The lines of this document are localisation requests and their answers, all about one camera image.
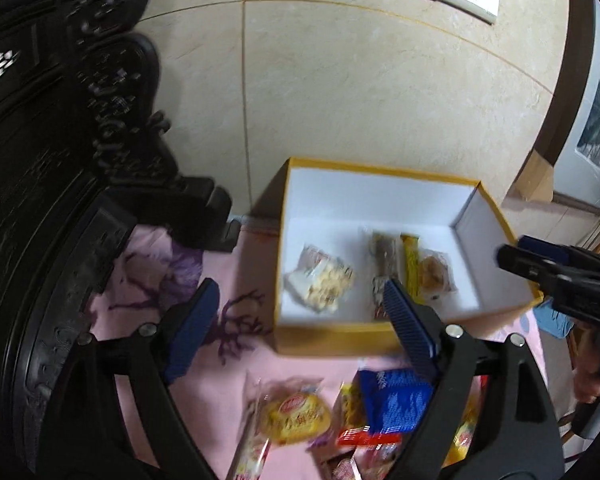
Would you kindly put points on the clear round cookie packet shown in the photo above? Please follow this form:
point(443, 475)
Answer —
point(436, 272)

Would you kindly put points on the person's right hand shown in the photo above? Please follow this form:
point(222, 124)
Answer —
point(587, 380)

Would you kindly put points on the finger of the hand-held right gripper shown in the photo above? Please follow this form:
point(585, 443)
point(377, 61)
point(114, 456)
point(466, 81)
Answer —
point(542, 246)
point(522, 262)

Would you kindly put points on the yellow cardboard box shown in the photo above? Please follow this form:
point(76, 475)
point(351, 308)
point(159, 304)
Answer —
point(330, 210)

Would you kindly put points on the yellow snack bar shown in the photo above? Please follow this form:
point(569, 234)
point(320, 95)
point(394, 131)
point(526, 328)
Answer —
point(411, 265)

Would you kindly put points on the pink floral cloth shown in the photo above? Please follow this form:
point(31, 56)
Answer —
point(230, 360)

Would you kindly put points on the yellow round cake packet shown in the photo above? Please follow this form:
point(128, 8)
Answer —
point(292, 415)

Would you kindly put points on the blue snack packet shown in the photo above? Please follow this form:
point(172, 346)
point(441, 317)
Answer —
point(395, 400)

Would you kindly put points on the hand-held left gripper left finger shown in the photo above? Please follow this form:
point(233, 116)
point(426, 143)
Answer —
point(192, 327)

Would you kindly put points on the blue cloth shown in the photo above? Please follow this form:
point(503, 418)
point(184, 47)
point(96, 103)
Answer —
point(555, 320)

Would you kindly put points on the red white snack packet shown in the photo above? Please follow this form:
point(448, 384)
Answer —
point(365, 465)

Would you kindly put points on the long pale snack packet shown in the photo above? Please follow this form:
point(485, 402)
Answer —
point(250, 455)

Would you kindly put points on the white puffed snack packet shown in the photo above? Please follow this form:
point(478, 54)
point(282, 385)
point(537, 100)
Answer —
point(320, 280)

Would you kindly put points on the brown snack packet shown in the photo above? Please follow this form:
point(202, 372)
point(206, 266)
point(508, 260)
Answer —
point(382, 255)

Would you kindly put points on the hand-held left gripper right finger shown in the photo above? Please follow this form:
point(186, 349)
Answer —
point(410, 330)

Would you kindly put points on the dark carved wooden furniture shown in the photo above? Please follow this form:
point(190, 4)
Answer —
point(40, 160)

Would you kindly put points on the brown cardboard piece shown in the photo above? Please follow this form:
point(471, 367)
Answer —
point(532, 177)

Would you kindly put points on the yellow orange snack packet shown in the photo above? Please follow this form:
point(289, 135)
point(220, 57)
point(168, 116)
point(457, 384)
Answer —
point(462, 440)

